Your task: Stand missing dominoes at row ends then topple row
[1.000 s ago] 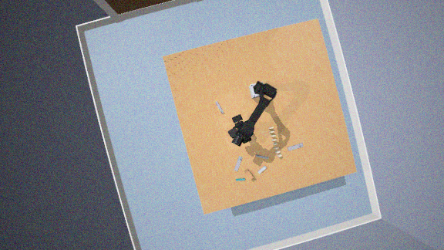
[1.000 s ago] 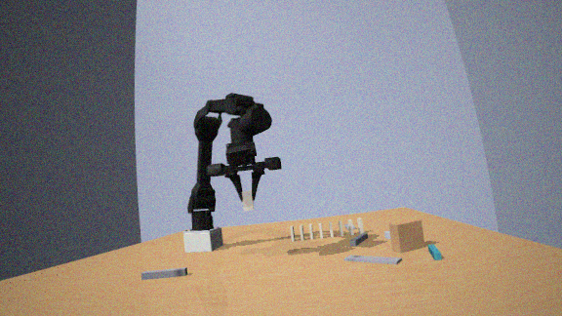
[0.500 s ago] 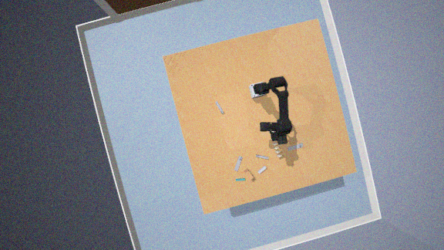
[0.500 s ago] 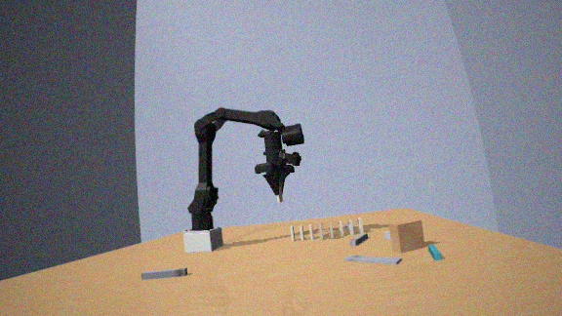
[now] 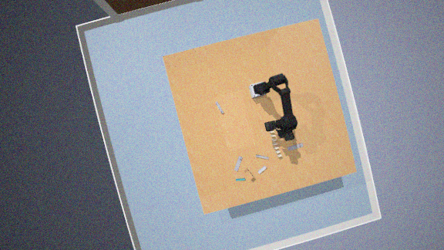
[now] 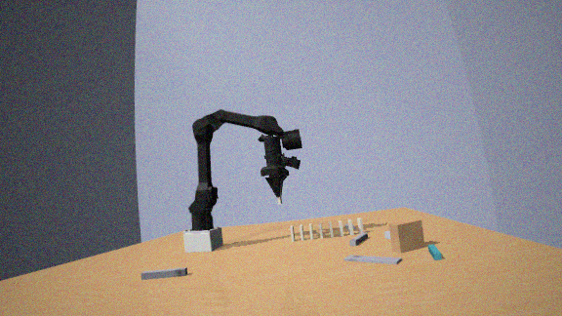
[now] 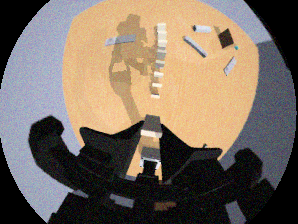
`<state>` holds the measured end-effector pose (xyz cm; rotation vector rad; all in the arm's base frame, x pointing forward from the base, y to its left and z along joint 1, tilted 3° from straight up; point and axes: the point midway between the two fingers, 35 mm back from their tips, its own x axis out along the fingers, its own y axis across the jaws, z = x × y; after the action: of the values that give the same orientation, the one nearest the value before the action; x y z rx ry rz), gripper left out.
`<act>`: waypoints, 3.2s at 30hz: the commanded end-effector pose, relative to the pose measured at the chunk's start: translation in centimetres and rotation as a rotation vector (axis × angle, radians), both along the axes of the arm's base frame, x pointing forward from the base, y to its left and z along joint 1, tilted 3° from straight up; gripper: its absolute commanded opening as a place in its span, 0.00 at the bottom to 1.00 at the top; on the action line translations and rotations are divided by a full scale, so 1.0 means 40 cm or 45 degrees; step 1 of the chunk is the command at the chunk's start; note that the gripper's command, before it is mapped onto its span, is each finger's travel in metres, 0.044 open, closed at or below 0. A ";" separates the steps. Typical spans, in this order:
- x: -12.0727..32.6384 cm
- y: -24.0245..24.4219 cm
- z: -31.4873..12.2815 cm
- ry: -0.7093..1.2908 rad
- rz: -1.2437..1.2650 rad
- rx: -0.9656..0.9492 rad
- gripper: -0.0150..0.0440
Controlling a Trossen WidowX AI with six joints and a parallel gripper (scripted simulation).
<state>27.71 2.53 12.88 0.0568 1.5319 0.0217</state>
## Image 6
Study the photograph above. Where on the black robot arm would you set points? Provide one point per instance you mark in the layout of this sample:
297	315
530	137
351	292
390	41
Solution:
206	195

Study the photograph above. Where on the teal rectangular block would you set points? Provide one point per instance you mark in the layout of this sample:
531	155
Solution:
434	252

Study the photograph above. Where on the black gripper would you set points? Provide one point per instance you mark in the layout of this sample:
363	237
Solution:
276	173

